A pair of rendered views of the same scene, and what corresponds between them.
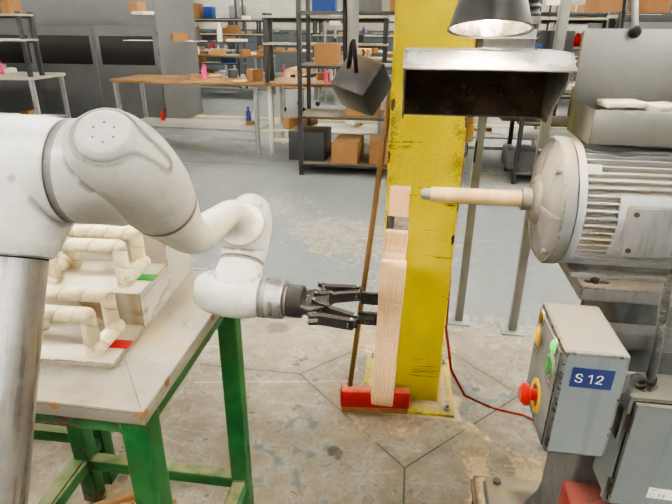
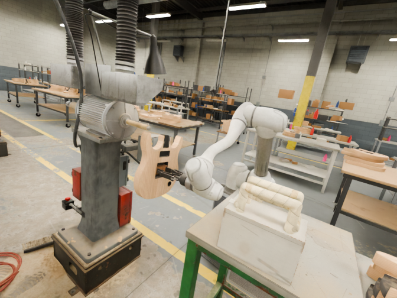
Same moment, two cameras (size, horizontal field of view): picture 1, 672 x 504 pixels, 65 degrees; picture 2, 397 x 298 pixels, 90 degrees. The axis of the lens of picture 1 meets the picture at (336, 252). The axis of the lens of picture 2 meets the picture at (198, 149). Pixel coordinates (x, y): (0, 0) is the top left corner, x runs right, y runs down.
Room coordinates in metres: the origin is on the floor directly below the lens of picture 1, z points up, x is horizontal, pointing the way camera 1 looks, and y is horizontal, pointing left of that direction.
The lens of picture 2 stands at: (1.97, 0.55, 1.48)
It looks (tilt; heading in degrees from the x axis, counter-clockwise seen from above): 15 degrees down; 203
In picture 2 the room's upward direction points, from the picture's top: 9 degrees clockwise
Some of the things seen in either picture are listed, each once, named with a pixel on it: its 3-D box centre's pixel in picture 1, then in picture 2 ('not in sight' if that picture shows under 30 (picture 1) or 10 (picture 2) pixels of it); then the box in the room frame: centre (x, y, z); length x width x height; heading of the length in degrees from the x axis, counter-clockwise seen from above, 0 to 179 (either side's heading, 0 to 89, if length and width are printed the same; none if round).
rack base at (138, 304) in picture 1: (102, 292); not in sight; (1.11, 0.56, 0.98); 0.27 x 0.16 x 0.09; 86
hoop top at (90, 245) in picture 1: (82, 245); not in sight; (1.07, 0.56, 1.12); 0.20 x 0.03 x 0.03; 85
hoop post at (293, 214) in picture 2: not in sight; (292, 218); (1.32, 0.63, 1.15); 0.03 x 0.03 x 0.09
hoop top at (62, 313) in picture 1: (46, 312); not in sight; (0.91, 0.58, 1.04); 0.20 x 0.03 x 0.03; 85
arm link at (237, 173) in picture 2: not in sight; (237, 175); (0.35, 0.25, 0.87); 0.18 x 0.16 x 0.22; 86
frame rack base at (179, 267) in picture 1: (129, 251); (260, 233); (1.27, 0.55, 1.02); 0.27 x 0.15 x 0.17; 86
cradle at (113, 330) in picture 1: (108, 335); not in sight; (0.95, 0.48, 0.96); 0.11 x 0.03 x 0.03; 176
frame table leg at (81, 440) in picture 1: (72, 400); not in sight; (1.36, 0.85, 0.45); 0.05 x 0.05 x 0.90; 82
